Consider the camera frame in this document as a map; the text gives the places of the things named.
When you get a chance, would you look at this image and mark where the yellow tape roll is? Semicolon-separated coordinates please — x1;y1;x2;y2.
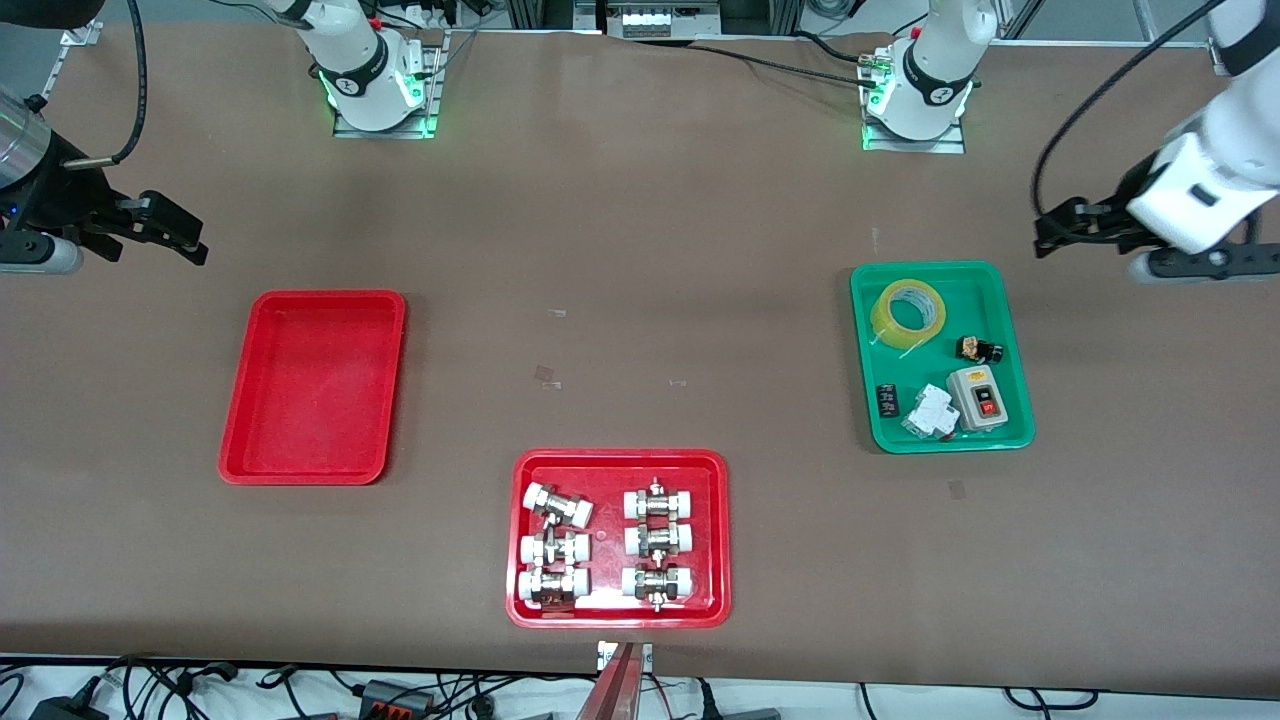
868;278;948;353

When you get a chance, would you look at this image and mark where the green plastic tray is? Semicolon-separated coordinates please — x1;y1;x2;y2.
850;260;1036;454

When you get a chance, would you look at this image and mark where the empty red plastic tray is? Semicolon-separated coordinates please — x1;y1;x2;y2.
218;290;407;486

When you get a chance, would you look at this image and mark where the red tray with fittings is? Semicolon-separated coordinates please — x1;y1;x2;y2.
505;448;732;629

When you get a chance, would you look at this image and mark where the white circuit breaker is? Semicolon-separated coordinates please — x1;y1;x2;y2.
902;384;959;441

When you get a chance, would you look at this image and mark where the white metal pipe fitting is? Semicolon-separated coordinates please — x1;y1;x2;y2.
621;563;696;612
623;520;694;558
519;532;591;567
517;567;591;608
523;483;594;528
623;478;696;521

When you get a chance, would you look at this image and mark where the white power strip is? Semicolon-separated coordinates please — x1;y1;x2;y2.
600;0;723;41

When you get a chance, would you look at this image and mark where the black orange power adapter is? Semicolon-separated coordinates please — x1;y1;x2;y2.
358;680;437;717

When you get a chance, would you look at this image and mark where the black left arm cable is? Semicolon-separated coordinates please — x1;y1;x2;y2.
1030;0;1229;221

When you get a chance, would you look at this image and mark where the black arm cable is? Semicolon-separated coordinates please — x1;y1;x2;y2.
62;0;149;171
1030;0;1229;221

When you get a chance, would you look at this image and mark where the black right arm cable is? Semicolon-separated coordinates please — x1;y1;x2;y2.
62;0;149;171

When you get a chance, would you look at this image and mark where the grey switch box red button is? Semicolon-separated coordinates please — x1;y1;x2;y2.
945;366;1009;433

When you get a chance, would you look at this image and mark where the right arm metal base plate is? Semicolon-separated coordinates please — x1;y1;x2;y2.
333;30;447;139

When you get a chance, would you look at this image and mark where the short black table cable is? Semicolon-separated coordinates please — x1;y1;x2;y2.
795;28;896;67

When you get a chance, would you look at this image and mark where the long black table cable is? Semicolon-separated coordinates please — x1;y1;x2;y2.
688;42;881;86

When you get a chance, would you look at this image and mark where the red aluminium bar with mount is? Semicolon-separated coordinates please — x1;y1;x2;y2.
575;640;656;720

